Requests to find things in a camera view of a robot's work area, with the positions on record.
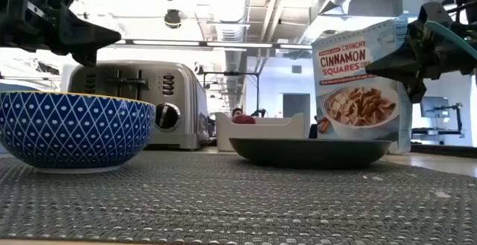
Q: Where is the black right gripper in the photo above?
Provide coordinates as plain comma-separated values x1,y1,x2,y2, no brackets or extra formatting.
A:
364,1,477,104

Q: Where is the cinnamon squares cereal bag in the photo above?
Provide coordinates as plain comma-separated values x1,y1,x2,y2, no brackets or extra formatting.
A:
311,18,413,155

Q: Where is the dark round plate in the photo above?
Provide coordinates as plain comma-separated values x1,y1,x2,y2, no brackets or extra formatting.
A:
229,137,392,171

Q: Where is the light grey plastic tray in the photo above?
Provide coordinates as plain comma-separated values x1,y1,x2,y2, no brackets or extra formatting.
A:
215,112,307,152

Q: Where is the red apple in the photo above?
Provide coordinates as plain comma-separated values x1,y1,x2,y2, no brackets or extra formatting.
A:
233,114,256,125

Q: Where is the black ceiling device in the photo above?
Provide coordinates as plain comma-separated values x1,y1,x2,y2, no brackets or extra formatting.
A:
163,9,183,29

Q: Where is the grey woven placemat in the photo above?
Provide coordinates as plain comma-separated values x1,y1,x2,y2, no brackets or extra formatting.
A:
0,150,477,244

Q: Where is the blue white patterned bowl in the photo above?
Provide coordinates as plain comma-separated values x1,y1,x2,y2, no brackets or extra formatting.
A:
0,90,157,175

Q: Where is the silver four-slot toaster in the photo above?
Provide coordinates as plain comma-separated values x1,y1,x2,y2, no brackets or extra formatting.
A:
68,60,209,151

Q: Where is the long led light bar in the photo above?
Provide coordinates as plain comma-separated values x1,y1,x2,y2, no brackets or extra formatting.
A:
111,38,313,52

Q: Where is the black aluminium table frame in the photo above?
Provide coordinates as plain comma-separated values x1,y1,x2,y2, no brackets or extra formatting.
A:
409,143,477,159

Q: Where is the teal spoon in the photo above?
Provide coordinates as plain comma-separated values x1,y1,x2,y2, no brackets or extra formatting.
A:
424,20,477,60

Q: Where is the black metal frame stand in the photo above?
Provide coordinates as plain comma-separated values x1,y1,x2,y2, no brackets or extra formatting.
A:
200,71,261,118

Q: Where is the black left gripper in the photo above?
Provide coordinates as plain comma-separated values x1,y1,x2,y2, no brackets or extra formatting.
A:
0,0,122,68

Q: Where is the computer monitor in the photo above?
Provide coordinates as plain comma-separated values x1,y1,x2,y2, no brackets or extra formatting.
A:
420,95,451,118

